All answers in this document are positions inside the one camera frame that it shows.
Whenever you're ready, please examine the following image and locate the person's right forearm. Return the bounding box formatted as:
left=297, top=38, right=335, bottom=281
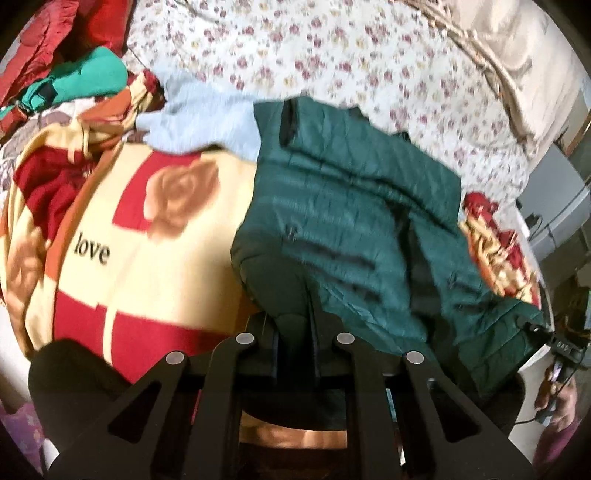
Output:
left=531, top=413, right=583, bottom=469

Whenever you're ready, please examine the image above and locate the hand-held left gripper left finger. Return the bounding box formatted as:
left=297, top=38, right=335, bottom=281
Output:
left=46, top=316, right=282, bottom=480

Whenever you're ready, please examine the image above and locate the beige fringed bed cover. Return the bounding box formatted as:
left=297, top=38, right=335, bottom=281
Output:
left=429, top=0, right=585, bottom=148

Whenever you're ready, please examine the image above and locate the floral bed sheet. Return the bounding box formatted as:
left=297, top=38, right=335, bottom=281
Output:
left=124, top=0, right=541, bottom=208

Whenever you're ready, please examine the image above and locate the light blue cloth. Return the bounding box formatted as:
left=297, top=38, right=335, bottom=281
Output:
left=136, top=69, right=264, bottom=162

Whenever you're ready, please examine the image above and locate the dark cloth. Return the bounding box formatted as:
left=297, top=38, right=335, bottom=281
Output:
left=28, top=338, right=134, bottom=418

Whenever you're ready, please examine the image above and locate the black cable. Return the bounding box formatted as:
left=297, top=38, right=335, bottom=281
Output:
left=525, top=213, right=548, bottom=241

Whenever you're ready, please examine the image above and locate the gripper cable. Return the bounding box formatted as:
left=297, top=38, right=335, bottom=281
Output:
left=515, top=367, right=575, bottom=424

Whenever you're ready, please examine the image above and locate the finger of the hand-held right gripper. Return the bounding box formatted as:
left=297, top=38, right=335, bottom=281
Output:
left=516, top=318, right=552, bottom=341

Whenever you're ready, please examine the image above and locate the purple patterned cloth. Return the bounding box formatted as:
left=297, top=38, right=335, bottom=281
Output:
left=0, top=401, right=49, bottom=480

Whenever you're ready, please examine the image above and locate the person's right hand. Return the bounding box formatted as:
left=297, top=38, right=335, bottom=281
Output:
left=534, top=364, right=579, bottom=424

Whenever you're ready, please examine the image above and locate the red garment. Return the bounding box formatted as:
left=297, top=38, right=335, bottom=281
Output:
left=0, top=0, right=134, bottom=134

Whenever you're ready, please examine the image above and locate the teal garment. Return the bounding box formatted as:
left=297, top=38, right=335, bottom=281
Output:
left=21, top=46, right=130, bottom=114

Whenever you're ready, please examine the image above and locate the grey cabinet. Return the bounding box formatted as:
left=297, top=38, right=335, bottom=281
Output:
left=519, top=178, right=591, bottom=261

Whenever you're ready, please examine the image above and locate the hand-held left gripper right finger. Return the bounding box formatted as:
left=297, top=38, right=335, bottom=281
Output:
left=307, top=286, right=539, bottom=480

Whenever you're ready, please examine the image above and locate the dark green puffer jacket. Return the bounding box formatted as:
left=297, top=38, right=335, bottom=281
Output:
left=230, top=96, right=546, bottom=400

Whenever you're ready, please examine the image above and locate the rose print fleece blanket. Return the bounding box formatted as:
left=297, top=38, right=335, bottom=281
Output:
left=0, top=69, right=542, bottom=455

